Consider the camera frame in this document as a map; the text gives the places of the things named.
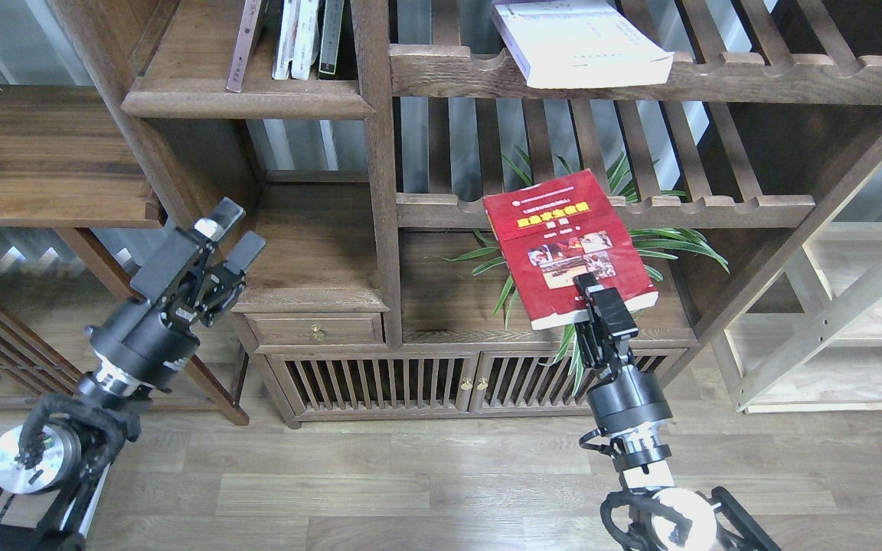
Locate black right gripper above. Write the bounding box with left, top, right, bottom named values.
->
left=574, top=273, right=672, bottom=439

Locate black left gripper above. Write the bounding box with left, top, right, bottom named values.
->
left=85, top=197, right=266, bottom=395

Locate red book with photos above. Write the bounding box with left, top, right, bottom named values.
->
left=482, top=170, right=658, bottom=331

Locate maroon book with white characters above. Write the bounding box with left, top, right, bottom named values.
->
left=225, top=1, right=266, bottom=93

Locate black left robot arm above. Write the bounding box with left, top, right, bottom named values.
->
left=0, top=198, right=265, bottom=550

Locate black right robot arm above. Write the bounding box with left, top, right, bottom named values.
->
left=575, top=273, right=778, bottom=550

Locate light wooden shelf unit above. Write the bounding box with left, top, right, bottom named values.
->
left=710, top=122, right=882, bottom=415

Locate green spider plant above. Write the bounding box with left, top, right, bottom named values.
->
left=445, top=152, right=729, bottom=363

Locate brass drawer knob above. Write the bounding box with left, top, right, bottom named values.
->
left=311, top=324, right=326, bottom=342

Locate dark wooden bookshelf cabinet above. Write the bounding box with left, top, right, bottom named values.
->
left=50, top=1, right=882, bottom=428

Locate white upright book left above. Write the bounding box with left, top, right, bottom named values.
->
left=272, top=0, right=300, bottom=80

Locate white upright book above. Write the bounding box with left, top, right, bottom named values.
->
left=290, top=1, right=322, bottom=80
left=272, top=0, right=300, bottom=80

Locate white upright book middle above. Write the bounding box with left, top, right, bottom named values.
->
left=290, top=1, right=322, bottom=80

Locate white book lying flat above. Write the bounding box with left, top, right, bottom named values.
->
left=492, top=1, right=675, bottom=90

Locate dark green upright book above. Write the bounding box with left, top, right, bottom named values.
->
left=318, top=0, right=346, bottom=80

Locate white metal base bar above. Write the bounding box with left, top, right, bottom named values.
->
left=51, top=461, right=111, bottom=550

